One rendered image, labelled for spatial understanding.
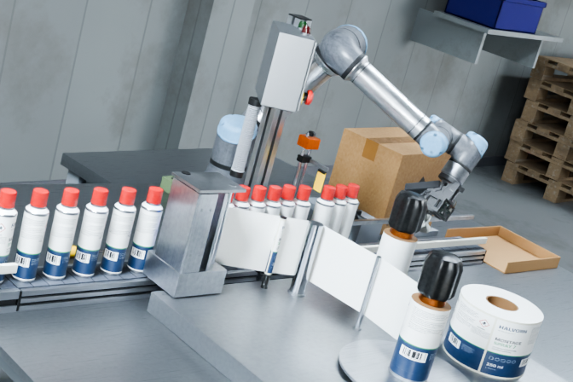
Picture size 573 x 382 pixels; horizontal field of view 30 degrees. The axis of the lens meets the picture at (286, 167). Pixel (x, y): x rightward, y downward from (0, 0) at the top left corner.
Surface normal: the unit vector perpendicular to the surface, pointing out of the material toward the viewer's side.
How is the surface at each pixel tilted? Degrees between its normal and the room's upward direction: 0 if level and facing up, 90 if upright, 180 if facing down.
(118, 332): 0
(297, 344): 0
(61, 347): 0
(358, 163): 90
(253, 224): 90
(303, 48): 90
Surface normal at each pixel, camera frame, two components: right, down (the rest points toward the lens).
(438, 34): -0.65, 0.04
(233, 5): 0.71, 0.37
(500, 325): -0.22, 0.21
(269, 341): 0.26, -0.93
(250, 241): 0.22, 0.33
